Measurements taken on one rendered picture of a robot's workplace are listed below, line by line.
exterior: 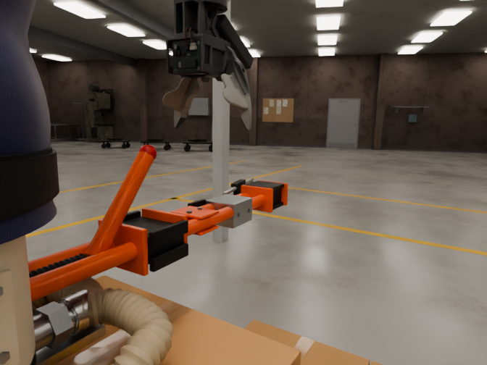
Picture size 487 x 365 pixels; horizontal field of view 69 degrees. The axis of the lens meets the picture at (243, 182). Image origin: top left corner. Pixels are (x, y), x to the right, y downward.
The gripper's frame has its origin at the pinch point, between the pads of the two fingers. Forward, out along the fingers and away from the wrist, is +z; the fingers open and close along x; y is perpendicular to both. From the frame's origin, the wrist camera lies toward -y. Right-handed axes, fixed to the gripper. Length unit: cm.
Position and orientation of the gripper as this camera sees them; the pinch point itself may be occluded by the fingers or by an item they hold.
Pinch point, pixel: (212, 129)
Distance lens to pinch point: 61.2
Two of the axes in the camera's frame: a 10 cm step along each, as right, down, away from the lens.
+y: -5.2, 1.4, -8.4
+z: -0.1, 9.8, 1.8
